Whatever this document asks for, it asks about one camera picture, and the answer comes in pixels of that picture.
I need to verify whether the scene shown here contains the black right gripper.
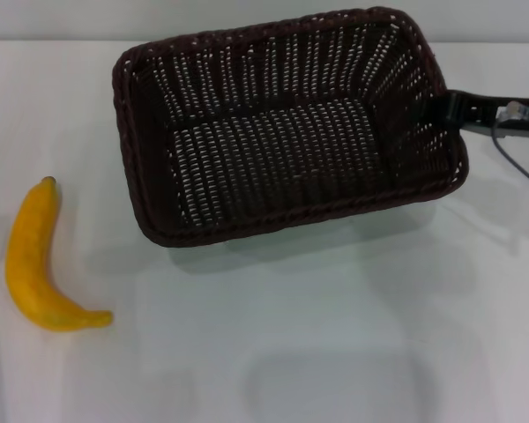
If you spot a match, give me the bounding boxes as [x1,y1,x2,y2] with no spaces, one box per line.
[424,89,529,138]

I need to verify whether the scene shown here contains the dark brown woven basket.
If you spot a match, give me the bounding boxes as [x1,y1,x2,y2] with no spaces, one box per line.
[111,5,470,249]

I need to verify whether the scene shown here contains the yellow banana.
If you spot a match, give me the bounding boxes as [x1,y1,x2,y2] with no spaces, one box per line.
[4,175,115,332]

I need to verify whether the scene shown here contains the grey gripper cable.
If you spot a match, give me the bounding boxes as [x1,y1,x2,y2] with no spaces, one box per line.
[489,100,529,190]

